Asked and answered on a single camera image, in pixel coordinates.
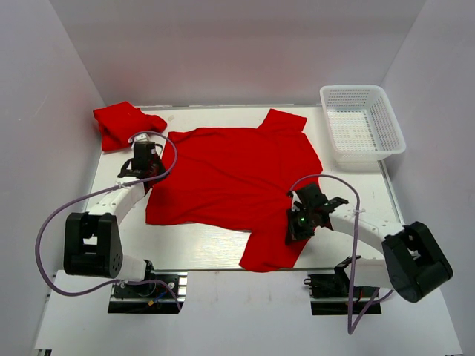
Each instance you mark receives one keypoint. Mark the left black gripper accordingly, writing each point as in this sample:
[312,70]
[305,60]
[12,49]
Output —
[162,168]

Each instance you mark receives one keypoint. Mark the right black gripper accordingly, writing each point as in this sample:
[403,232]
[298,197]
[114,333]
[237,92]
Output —
[295,233]

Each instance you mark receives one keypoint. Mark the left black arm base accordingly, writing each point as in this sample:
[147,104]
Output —
[152,298]

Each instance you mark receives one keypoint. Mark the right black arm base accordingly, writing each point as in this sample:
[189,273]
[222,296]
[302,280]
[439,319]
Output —
[329,292]

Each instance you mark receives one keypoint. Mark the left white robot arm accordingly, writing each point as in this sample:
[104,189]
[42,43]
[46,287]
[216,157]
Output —
[92,242]

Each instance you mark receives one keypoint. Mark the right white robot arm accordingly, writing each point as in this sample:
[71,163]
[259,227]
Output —
[413,264]

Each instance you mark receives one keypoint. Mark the folded red t shirt stack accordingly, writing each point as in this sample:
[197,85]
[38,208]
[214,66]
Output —
[117,123]

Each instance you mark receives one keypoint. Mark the white plastic basket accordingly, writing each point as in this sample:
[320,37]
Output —
[361,123]

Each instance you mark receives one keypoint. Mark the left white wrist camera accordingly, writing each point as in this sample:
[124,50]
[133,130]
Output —
[142,137]

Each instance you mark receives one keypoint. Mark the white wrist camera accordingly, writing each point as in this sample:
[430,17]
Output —
[142,137]
[296,201]

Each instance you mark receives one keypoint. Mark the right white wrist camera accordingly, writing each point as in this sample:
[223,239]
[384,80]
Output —
[296,201]

